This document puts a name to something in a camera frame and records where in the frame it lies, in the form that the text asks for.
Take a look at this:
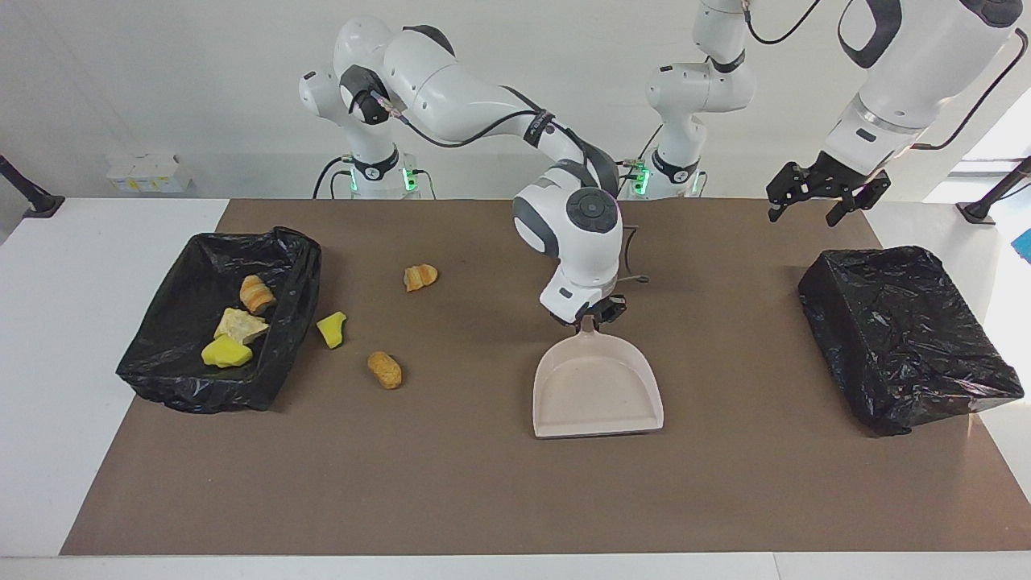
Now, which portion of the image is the pale yellow crust piece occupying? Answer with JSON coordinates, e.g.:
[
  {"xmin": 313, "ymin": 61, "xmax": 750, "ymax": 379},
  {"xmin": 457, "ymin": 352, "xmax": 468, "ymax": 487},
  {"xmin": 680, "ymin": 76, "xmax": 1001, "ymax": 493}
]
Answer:
[{"xmin": 213, "ymin": 307, "xmax": 271, "ymax": 347}]

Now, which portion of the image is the beige plastic dustpan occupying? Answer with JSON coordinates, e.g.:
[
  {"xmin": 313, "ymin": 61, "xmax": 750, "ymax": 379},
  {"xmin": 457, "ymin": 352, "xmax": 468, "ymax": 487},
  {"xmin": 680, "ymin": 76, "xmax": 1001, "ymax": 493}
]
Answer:
[{"xmin": 532, "ymin": 315, "xmax": 665, "ymax": 440}]

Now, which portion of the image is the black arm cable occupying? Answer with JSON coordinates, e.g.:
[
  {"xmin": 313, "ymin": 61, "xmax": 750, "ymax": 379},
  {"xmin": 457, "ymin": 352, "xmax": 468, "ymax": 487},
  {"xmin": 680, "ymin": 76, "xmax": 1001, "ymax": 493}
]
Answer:
[
  {"xmin": 743, "ymin": 0, "xmax": 1031, "ymax": 152},
  {"xmin": 371, "ymin": 85, "xmax": 650, "ymax": 284}
]

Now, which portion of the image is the striped bread roll piece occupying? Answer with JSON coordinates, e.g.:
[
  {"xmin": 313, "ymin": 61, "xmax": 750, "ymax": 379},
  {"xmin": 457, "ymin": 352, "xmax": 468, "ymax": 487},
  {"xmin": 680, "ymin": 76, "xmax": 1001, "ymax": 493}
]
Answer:
[{"xmin": 239, "ymin": 275, "xmax": 277, "ymax": 316}]

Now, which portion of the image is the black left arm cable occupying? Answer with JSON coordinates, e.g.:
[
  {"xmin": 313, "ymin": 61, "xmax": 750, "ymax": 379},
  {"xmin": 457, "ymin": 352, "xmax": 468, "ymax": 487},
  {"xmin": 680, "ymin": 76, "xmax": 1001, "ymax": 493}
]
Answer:
[{"xmin": 743, "ymin": 0, "xmax": 1031, "ymax": 152}]

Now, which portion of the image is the brown breaded nugget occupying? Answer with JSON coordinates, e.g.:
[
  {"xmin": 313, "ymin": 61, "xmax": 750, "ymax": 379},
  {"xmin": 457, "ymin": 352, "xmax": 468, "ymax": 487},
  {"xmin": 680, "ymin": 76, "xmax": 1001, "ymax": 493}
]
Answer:
[{"xmin": 367, "ymin": 350, "xmax": 403, "ymax": 390}]

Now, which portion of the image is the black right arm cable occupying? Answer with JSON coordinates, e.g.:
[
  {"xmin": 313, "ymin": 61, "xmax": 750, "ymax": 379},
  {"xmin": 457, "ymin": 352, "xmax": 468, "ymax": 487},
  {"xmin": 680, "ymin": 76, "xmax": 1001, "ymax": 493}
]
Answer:
[{"xmin": 371, "ymin": 85, "xmax": 650, "ymax": 284}]

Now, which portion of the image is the yellow sponge piece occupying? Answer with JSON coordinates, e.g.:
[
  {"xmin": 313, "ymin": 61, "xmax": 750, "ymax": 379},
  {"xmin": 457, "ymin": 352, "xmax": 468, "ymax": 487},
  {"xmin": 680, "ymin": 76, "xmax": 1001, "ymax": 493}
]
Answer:
[
  {"xmin": 316, "ymin": 311, "xmax": 348, "ymax": 350},
  {"xmin": 201, "ymin": 333, "xmax": 254, "ymax": 370}
]

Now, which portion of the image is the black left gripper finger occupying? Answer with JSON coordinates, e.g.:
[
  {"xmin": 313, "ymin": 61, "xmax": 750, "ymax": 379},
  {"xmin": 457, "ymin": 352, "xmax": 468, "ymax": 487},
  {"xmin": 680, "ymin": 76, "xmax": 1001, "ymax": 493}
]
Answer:
[
  {"xmin": 765, "ymin": 164, "xmax": 813, "ymax": 222},
  {"xmin": 827, "ymin": 176, "xmax": 891, "ymax": 228}
]

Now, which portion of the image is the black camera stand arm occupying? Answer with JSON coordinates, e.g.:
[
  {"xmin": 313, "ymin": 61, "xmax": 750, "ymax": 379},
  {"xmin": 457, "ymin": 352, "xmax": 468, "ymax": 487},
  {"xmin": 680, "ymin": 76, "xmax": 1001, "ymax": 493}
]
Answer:
[
  {"xmin": 956, "ymin": 155, "xmax": 1031, "ymax": 225},
  {"xmin": 0, "ymin": 155, "xmax": 65, "ymax": 219}
]

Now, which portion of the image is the black bag-lined trash bin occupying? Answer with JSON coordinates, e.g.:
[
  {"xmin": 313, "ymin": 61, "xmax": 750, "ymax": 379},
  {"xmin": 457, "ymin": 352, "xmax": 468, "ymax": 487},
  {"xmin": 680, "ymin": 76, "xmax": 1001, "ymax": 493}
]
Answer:
[
  {"xmin": 116, "ymin": 226, "xmax": 323, "ymax": 415},
  {"xmin": 797, "ymin": 246, "xmax": 1025, "ymax": 437}
]

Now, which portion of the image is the black base power cable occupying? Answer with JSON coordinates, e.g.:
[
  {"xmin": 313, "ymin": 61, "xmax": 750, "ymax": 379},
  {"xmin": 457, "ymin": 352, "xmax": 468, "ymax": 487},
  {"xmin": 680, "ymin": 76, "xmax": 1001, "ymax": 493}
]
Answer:
[{"xmin": 313, "ymin": 155, "xmax": 355, "ymax": 200}]

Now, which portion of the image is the brown table mat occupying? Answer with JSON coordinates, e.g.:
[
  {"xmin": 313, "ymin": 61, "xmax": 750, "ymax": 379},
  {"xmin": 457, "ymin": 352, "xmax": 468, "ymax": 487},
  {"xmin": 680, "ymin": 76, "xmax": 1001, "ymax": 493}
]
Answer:
[{"xmin": 60, "ymin": 199, "xmax": 1031, "ymax": 557}]

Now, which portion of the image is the white socket box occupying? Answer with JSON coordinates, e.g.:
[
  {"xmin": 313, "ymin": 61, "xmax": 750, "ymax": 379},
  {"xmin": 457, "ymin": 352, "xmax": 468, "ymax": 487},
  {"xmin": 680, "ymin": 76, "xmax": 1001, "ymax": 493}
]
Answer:
[{"xmin": 106, "ymin": 153, "xmax": 194, "ymax": 194}]

